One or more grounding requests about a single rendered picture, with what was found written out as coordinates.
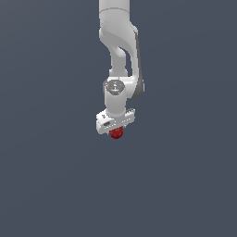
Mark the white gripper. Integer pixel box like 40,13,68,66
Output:
94,107,136,135

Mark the small red round object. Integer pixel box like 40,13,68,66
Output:
109,126,124,140

